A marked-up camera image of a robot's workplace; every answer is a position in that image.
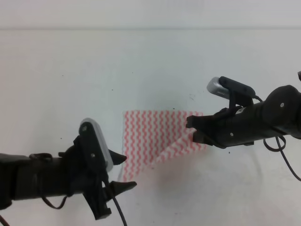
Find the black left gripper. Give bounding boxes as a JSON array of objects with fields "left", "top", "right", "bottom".
[{"left": 57, "top": 141, "right": 137, "bottom": 200}]

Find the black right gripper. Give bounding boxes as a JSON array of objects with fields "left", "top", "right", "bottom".
[{"left": 186, "top": 107, "right": 266, "bottom": 148}]

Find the pink white wavy towel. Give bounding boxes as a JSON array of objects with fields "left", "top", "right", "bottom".
[{"left": 119, "top": 110, "right": 206, "bottom": 182}]

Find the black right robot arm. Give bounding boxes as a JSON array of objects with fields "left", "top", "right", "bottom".
[{"left": 186, "top": 76, "right": 301, "bottom": 149}]

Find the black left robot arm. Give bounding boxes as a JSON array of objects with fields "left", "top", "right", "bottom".
[{"left": 0, "top": 144, "right": 137, "bottom": 210}]

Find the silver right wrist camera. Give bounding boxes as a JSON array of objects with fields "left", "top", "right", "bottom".
[{"left": 207, "top": 76, "right": 256, "bottom": 109}]

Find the black right camera cable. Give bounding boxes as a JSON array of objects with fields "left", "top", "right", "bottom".
[{"left": 253, "top": 94, "right": 301, "bottom": 182}]

